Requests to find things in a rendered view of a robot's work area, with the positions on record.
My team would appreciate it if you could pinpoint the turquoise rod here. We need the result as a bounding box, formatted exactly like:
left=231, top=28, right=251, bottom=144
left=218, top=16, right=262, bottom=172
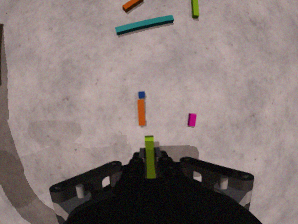
left=115, top=15, right=174, bottom=36

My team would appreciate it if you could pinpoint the small blue block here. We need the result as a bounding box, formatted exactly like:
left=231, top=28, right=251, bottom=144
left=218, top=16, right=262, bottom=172
left=138, top=91, right=145, bottom=98

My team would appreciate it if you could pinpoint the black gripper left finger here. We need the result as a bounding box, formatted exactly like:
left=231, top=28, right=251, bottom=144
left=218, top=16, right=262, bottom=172
left=49, top=148, right=147, bottom=224

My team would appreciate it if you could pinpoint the small magenta block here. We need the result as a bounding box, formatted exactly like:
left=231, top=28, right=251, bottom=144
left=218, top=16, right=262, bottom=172
left=187, top=113, right=197, bottom=126

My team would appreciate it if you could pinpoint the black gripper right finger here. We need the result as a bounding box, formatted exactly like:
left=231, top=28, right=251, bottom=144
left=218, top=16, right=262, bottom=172
left=154, top=147, right=254, bottom=210

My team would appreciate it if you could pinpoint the lime green rod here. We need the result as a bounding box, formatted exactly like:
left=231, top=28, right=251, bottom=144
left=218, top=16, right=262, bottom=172
left=191, top=0, right=199, bottom=19
left=145, top=135, right=156, bottom=178

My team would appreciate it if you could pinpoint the orange rod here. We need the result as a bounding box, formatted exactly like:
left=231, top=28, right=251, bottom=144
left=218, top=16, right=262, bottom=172
left=122, top=0, right=144, bottom=13
left=137, top=99, right=145, bottom=126

